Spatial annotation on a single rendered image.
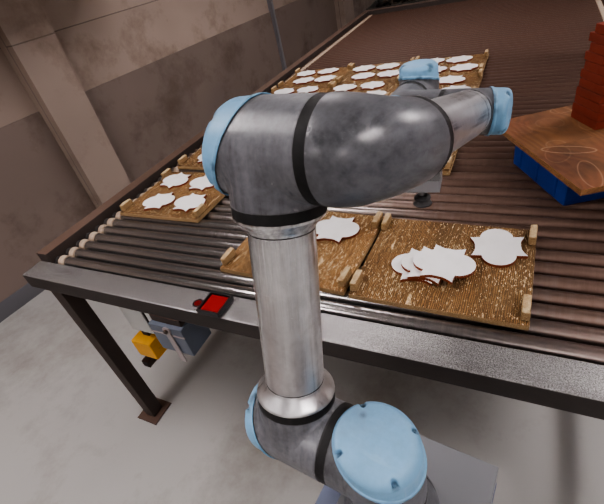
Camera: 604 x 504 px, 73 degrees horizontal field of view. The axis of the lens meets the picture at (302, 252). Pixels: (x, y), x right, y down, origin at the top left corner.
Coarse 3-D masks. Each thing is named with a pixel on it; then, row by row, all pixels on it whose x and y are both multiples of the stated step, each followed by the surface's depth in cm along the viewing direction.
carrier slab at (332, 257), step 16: (368, 224) 128; (352, 240) 123; (368, 240) 121; (240, 256) 128; (320, 256) 120; (336, 256) 118; (352, 256) 117; (240, 272) 122; (320, 272) 114; (336, 272) 113; (352, 272) 111; (320, 288) 110; (336, 288) 108
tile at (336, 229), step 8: (320, 224) 131; (328, 224) 130; (336, 224) 129; (344, 224) 128; (352, 224) 128; (320, 232) 128; (328, 232) 127; (336, 232) 126; (344, 232) 125; (352, 232) 124; (320, 240) 126; (328, 240) 125; (336, 240) 123
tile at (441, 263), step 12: (420, 252) 108; (432, 252) 107; (444, 252) 106; (456, 252) 105; (420, 264) 104; (432, 264) 103; (444, 264) 102; (456, 264) 101; (468, 264) 101; (420, 276) 101; (432, 276) 101; (444, 276) 99; (456, 276) 99; (468, 276) 98
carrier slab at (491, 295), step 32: (416, 224) 123; (448, 224) 119; (384, 256) 114; (384, 288) 104; (416, 288) 102; (448, 288) 100; (480, 288) 98; (512, 288) 96; (480, 320) 91; (512, 320) 89
